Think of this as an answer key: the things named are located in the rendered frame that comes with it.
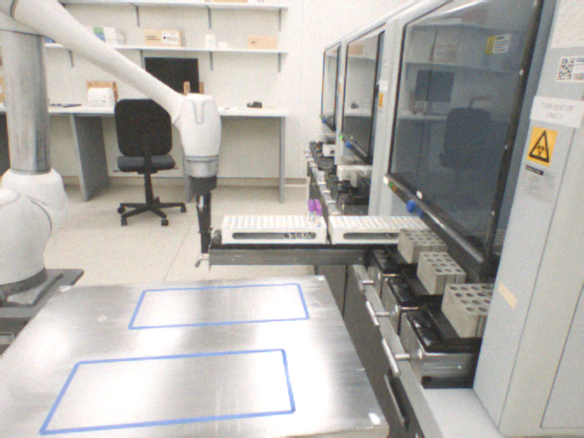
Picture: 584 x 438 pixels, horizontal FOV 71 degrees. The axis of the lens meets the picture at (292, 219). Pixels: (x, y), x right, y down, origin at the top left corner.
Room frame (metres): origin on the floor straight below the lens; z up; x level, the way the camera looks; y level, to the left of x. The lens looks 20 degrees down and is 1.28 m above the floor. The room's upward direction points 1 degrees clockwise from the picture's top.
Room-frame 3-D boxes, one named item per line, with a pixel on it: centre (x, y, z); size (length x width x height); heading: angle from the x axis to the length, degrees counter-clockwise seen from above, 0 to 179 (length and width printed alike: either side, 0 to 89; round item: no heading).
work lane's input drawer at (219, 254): (1.13, -0.08, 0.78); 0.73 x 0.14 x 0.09; 93
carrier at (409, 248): (0.99, -0.31, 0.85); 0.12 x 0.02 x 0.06; 4
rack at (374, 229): (1.14, -0.26, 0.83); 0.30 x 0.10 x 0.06; 93
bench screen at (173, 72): (4.36, 1.23, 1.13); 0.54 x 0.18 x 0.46; 87
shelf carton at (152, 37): (4.40, 1.31, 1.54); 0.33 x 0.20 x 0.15; 101
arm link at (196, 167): (1.11, 0.25, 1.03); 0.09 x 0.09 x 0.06
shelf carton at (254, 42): (4.46, 0.34, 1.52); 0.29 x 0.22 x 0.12; 92
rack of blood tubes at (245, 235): (1.12, 0.05, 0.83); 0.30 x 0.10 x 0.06; 94
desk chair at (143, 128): (3.51, 1.26, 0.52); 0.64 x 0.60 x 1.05; 23
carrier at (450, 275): (0.84, -0.34, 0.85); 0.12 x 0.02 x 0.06; 3
